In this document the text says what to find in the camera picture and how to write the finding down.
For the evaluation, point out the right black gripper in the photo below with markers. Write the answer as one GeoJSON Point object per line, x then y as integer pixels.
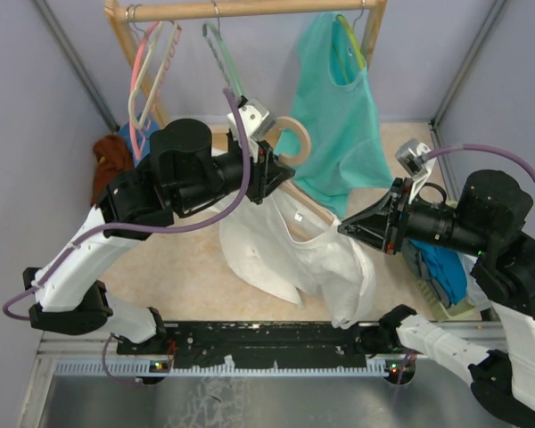
{"type": "Point", "coordinates": [377, 225]}

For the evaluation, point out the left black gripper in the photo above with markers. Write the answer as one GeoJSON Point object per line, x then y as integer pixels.
{"type": "Point", "coordinates": [266, 173]}

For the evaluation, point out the white t-shirt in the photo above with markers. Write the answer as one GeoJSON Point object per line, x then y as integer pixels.
{"type": "Point", "coordinates": [284, 248]}

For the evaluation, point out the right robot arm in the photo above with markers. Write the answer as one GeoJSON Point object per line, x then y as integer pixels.
{"type": "Point", "coordinates": [487, 223]}

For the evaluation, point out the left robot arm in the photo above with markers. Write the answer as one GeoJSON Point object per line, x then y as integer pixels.
{"type": "Point", "coordinates": [178, 178]}

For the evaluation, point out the green plastic hanger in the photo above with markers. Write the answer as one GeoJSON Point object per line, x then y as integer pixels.
{"type": "Point", "coordinates": [224, 60]}

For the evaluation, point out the teal t-shirt on hanger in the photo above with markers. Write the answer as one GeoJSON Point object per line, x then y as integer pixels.
{"type": "Point", "coordinates": [334, 102]}

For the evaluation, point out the pink plastic hanger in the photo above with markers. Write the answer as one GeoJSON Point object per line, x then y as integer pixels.
{"type": "Point", "coordinates": [144, 52]}

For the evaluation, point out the yellow-green hanger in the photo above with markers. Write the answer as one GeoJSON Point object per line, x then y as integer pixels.
{"type": "Point", "coordinates": [353, 42]}

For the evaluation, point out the grey cloth in basket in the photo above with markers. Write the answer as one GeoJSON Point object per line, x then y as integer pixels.
{"type": "Point", "coordinates": [418, 267]}

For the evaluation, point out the blue cloth in basket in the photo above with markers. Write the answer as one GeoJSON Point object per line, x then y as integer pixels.
{"type": "Point", "coordinates": [445, 267]}

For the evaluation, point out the light green laundry basket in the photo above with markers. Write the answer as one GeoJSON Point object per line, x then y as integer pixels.
{"type": "Point", "coordinates": [455, 312]}

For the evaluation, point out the white cloth in basket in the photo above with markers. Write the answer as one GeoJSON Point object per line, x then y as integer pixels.
{"type": "Point", "coordinates": [474, 294]}

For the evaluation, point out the blue cloth by rack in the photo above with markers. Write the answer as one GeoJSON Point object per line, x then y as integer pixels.
{"type": "Point", "coordinates": [142, 138]}

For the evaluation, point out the brown cloth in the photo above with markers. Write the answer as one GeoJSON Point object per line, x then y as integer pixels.
{"type": "Point", "coordinates": [112, 157]}

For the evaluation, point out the wooden clothes rack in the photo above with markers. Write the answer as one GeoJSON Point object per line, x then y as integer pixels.
{"type": "Point", "coordinates": [260, 35]}

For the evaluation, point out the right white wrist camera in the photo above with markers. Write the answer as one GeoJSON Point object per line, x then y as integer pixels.
{"type": "Point", "coordinates": [411, 158]}

